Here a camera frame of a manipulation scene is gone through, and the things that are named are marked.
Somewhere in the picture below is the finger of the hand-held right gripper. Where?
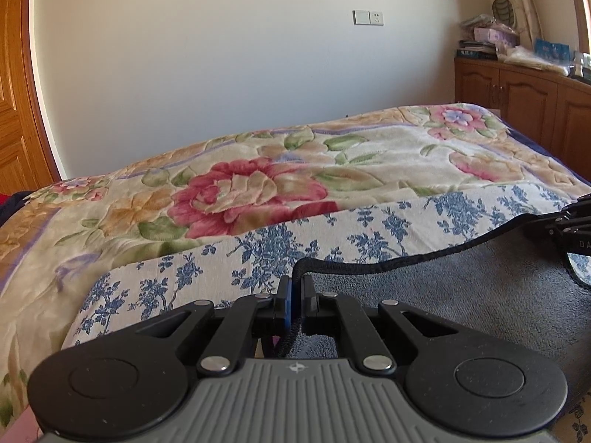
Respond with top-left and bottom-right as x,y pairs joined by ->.
526,196 -> 591,241

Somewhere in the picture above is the dark red cloth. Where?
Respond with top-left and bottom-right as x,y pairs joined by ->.
0,190 -> 33,228

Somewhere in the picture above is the beige cloth in plastic bag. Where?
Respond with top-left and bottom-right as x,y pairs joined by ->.
498,46 -> 572,76

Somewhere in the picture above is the clear plastic bag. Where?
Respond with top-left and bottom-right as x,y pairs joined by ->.
460,13 -> 498,33

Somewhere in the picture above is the wooden cabinet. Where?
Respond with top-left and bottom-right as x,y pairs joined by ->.
454,56 -> 591,177

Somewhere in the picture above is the white sheet with blue flowers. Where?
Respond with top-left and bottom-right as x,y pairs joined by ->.
62,183 -> 591,443

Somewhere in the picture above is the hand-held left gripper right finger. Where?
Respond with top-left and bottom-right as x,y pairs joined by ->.
299,274 -> 463,374

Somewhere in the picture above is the stack of books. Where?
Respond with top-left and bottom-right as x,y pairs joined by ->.
457,41 -> 499,61

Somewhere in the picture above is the cream blanket with red flowers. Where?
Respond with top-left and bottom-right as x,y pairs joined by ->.
0,103 -> 591,427

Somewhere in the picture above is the blue packet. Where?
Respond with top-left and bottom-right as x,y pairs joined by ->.
534,39 -> 571,62

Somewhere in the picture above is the grey towel with black trim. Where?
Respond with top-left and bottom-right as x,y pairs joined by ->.
263,212 -> 591,422

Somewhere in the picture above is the pink tissue box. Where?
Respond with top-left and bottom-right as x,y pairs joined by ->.
474,27 -> 519,48

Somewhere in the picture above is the green oval object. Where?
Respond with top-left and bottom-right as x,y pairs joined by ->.
491,0 -> 516,29

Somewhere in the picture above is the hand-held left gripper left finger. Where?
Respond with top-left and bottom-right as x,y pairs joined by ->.
134,276 -> 294,377

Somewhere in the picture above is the wooden door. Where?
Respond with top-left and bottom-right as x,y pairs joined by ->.
0,0 -> 62,195

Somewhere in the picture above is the wooden window frame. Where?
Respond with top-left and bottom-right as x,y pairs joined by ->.
567,0 -> 591,58

